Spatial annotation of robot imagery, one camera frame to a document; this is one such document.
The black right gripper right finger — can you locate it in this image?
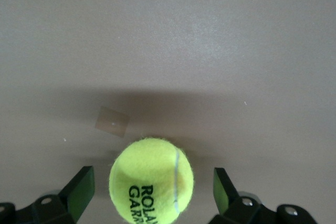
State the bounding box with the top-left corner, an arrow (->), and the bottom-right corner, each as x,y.
209,167 -> 316,224

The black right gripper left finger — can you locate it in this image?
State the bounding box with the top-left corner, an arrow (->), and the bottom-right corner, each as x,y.
0,166 -> 95,224

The yellow tennis ball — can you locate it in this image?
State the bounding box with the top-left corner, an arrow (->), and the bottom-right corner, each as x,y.
109,136 -> 195,224

